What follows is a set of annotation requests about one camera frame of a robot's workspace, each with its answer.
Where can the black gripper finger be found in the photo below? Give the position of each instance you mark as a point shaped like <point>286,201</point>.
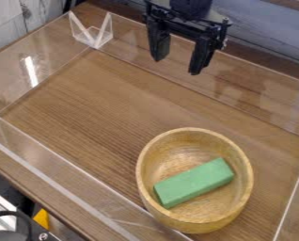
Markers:
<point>208,41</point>
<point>159,38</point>

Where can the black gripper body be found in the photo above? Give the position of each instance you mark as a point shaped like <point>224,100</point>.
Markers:
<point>192,14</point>

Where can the green rectangular block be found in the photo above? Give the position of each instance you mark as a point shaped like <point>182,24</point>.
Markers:
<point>194,182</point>

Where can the brown wooden bowl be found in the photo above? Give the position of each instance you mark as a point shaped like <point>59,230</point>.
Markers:
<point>176,151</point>

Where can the yellow black device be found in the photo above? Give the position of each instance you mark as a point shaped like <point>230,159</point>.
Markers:
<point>31,229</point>

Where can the clear acrylic corner bracket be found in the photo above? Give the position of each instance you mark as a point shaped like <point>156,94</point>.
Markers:
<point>92,36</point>

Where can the clear acrylic front wall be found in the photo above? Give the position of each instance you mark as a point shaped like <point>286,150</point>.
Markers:
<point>76,197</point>

